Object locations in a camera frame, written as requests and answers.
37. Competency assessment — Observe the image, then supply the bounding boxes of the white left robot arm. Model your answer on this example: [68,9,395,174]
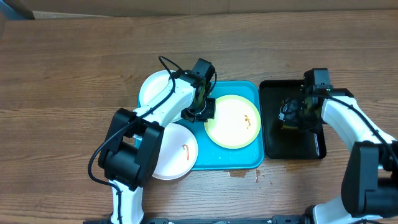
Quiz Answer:
[93,75,215,223]

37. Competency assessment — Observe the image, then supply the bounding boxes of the yellow green sponge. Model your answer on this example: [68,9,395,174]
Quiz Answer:
[282,119,300,130]

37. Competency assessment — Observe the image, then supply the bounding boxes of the white plate with red stain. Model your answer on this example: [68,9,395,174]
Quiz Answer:
[152,123,198,180]

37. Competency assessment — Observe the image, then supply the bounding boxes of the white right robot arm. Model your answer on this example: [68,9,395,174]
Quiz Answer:
[279,88,397,223]

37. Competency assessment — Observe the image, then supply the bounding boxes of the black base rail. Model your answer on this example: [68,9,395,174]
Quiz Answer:
[83,215,312,224]

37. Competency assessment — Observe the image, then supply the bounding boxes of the white plate with blue rim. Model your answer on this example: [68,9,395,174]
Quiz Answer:
[138,70,193,125]

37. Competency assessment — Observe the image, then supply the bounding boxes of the yellow-green plate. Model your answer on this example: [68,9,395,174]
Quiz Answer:
[204,95,261,149]

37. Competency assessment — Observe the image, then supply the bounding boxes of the black plastic tray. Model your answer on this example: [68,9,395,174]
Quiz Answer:
[259,80,326,160]

